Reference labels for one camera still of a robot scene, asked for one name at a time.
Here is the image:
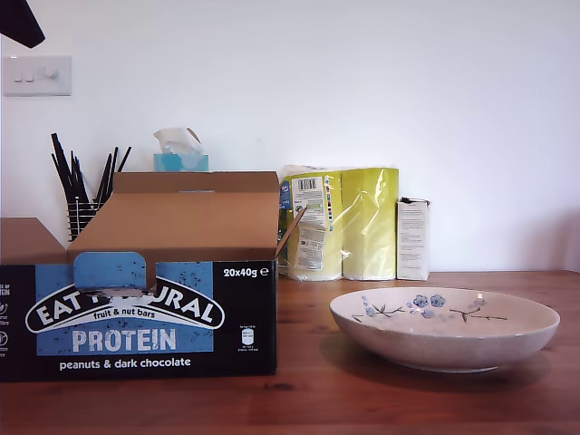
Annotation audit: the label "teal tissue box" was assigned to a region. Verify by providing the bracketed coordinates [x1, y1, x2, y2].
[152, 152, 210, 173]

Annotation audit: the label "black blue snackbar carton box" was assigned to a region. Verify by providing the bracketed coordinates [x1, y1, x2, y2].
[0, 169, 308, 384]

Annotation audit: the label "small white carton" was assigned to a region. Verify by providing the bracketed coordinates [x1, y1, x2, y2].
[396, 196, 431, 281]

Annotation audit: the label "wire mesh stick holder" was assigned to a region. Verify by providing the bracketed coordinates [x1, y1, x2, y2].
[66, 200, 112, 244]

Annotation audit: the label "black thin stick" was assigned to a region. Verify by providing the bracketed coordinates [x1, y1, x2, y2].
[99, 145, 120, 205]
[49, 131, 83, 206]
[92, 152, 113, 205]
[112, 144, 133, 176]
[50, 152, 73, 206]
[69, 150, 90, 205]

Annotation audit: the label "white ceramic plate blue flowers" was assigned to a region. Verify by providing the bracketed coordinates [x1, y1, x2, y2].
[329, 285, 562, 373]

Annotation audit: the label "white paper tissue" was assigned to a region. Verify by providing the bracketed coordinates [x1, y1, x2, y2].
[152, 126, 204, 156]

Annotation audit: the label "yellow paper towel pack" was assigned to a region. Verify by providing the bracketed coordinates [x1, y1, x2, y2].
[276, 163, 401, 282]

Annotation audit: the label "white wall light switch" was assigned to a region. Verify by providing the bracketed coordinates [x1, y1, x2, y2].
[2, 54, 73, 98]

